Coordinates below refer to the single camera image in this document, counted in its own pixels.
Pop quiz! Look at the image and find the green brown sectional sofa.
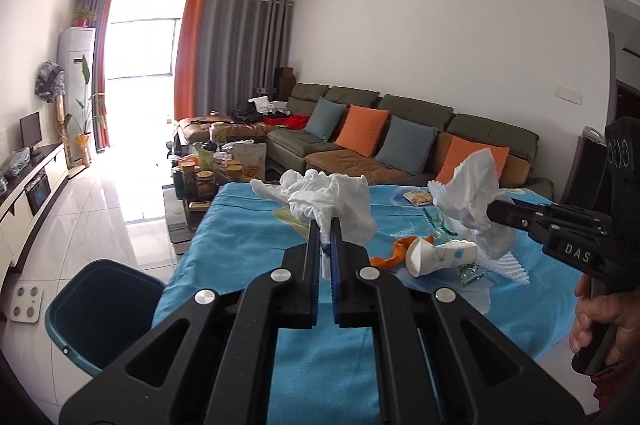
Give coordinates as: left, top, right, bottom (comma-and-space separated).
177, 82, 556, 201

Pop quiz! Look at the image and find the wide orange grey curtain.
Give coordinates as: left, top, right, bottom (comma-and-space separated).
172, 0, 296, 121

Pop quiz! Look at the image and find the black monitor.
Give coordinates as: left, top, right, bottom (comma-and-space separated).
20, 112, 43, 158

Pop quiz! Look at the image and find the narrow orange grey curtain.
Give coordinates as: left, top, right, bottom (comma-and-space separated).
79, 0, 115, 153

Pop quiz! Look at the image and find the green plastic wrapper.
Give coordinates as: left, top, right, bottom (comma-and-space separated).
421, 206, 459, 240
459, 264, 489, 289

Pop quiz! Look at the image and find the orange cushion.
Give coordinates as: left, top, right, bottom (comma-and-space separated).
335, 104, 390, 158
434, 136, 511, 186

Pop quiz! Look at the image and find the teal plastic bin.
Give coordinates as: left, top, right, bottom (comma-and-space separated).
45, 259, 168, 378

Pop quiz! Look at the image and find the pile of dark clothes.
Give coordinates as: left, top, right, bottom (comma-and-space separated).
232, 98, 291, 126

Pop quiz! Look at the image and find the window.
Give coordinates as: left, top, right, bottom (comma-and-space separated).
107, 19, 181, 81

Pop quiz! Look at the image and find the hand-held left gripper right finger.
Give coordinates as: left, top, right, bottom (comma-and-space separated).
329, 217, 587, 425

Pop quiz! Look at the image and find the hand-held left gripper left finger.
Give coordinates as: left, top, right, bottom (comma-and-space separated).
59, 217, 322, 425

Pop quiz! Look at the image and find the blue floral tablecloth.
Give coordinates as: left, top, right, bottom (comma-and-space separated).
152, 182, 586, 425

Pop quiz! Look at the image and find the clear plastic bag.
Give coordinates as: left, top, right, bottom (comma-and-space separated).
2, 148, 31, 178

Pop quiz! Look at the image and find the white standing air conditioner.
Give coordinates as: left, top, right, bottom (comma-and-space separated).
56, 26, 97, 163

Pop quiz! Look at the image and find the dark folded panel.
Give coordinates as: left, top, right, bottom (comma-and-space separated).
560, 128, 608, 207

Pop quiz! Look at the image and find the white black TV cabinet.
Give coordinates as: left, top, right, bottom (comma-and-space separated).
0, 142, 70, 276

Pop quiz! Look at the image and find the crushed white paper cup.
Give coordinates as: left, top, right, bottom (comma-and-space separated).
405, 239, 478, 277

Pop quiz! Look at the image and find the small snack packet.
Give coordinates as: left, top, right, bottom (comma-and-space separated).
402, 189, 435, 206

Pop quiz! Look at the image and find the tall leafy houseplant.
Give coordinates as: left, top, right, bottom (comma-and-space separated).
75, 55, 107, 166

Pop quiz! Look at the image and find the group of glass jars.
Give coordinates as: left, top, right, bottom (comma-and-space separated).
172, 155, 243, 202

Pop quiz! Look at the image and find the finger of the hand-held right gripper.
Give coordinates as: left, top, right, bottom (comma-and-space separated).
512, 198, 608, 223
487, 200, 551, 246

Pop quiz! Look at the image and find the person's right hand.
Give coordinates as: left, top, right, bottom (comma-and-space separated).
570, 277, 640, 363

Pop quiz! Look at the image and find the white bathroom scale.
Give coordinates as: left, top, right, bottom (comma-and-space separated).
9, 286, 45, 321

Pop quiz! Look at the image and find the white pleated paper liner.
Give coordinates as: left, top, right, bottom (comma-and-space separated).
475, 249, 531, 287

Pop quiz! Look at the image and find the white tissue sheet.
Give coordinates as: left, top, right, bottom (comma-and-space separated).
427, 148, 517, 256

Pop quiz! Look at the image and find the large white tissue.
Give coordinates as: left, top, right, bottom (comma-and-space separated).
250, 169, 377, 281

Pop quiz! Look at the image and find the grey-blue cushion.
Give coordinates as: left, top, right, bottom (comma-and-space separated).
304, 98, 347, 142
375, 115, 438, 176

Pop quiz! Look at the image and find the black built-in appliance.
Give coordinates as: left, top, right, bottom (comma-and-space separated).
25, 172, 51, 213

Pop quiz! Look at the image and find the orange peel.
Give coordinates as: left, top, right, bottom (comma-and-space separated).
369, 236, 420, 268

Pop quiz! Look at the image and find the dark coffee table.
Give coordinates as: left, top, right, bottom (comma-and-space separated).
162, 140, 281, 246

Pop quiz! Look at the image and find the cloth-covered standing fan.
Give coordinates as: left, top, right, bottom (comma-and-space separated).
34, 60, 67, 166

